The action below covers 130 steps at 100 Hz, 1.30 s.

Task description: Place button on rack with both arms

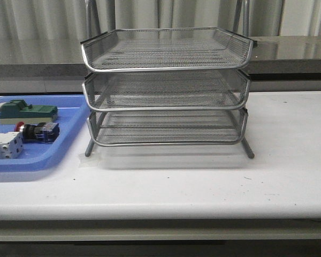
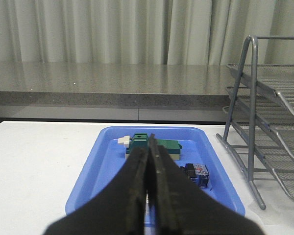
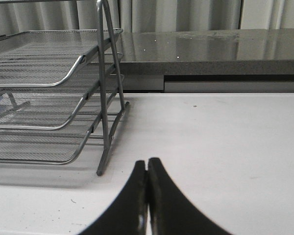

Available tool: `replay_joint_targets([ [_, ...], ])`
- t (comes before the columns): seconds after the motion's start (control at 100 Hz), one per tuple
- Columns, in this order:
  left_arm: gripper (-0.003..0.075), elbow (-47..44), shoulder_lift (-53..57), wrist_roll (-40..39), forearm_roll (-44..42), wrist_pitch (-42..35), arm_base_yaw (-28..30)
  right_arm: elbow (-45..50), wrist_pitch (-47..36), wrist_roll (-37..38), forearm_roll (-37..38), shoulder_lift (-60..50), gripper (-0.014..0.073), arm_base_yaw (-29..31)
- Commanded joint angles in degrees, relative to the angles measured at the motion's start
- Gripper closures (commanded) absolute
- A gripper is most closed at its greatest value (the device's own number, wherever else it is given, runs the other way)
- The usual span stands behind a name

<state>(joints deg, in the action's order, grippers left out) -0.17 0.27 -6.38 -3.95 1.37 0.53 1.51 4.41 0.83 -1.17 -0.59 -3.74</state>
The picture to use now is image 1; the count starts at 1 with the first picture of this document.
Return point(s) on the red emergency stop button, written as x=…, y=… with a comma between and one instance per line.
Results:
x=42, y=132

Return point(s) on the blue plastic tray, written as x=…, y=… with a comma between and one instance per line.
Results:
x=72, y=114

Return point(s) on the grey background counter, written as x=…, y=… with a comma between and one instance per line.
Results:
x=278, y=63

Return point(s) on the white circuit breaker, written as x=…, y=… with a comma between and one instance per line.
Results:
x=11, y=145

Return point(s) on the green switch module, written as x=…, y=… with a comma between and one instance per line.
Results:
x=15, y=111

